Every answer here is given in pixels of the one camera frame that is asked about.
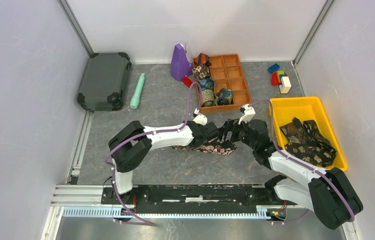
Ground small red block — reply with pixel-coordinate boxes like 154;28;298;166
181;76;193;88

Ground dark green suitcase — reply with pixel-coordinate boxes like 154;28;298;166
76;52;132;111

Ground yellow plastic bin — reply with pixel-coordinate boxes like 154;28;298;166
270;96;348;172

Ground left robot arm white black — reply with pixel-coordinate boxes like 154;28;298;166
106;120;219;204

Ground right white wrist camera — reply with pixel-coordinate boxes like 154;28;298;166
238;104;256;125

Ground colourful toy block stack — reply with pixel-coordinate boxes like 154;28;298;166
270;71;292;95

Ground purple metronome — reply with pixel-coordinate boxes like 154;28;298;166
170;43;193;82

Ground black pink rose tie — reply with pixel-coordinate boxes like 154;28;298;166
171;138;237;156

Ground rolled brown floral tie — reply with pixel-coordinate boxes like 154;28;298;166
192;63;211;81

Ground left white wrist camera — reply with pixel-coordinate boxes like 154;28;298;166
192;112;208;126

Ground orange compartment tray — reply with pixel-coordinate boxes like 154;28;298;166
197;54;252;114

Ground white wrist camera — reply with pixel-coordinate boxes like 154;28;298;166
238;104;256;125
192;112;208;126

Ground rolled orange black tie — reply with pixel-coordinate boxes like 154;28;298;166
194;52;212;67

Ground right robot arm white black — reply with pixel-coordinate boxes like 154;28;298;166
219;119;364;230

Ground mint green flashlight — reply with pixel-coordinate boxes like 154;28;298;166
129;73;146;110

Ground blue toy brick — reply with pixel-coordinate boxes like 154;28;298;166
267;63;280;74

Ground aluminium rail frame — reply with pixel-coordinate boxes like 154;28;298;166
51;185;352;221

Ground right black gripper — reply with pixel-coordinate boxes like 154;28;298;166
217;116;257;150

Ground rolled navy gold tie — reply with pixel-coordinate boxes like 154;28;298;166
216;88;233;106

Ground dark paisley ties in bin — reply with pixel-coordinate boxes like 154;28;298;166
279;117;337;167

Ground rolled olive patterned tie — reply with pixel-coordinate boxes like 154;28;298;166
200;89;217;107

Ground rolled blue patterned tie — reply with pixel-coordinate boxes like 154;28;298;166
197;77;216;93

